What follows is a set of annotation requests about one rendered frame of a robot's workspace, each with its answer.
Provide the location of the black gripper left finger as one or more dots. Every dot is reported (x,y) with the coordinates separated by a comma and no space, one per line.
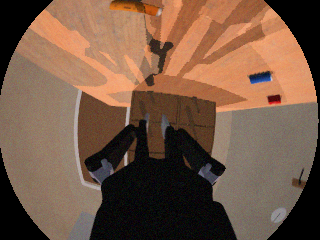
(103,163)

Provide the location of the brown wooden chest of drawers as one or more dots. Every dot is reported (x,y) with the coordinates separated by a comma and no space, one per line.
(172,124)

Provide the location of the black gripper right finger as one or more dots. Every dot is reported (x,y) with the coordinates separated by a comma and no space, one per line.
(199,160)

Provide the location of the blue battery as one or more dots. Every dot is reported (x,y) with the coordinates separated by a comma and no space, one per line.
(260,78)

